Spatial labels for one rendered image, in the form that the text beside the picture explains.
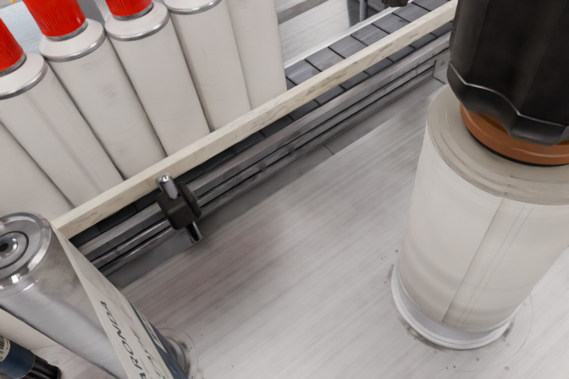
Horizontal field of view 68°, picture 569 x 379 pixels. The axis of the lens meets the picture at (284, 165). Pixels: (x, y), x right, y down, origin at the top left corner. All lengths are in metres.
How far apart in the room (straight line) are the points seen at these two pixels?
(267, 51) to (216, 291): 0.23
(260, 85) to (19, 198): 0.24
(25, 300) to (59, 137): 0.19
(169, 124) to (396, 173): 0.22
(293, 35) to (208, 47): 0.33
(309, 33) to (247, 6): 0.31
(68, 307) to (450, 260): 0.19
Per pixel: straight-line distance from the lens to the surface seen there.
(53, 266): 0.21
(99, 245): 0.44
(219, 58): 0.39
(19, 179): 0.40
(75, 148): 0.39
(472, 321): 0.31
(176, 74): 0.38
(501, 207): 0.20
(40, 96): 0.36
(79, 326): 0.24
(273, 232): 0.39
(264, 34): 0.42
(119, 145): 0.42
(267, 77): 0.45
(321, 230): 0.39
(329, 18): 0.73
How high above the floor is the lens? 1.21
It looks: 50 degrees down
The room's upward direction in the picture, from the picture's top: 10 degrees counter-clockwise
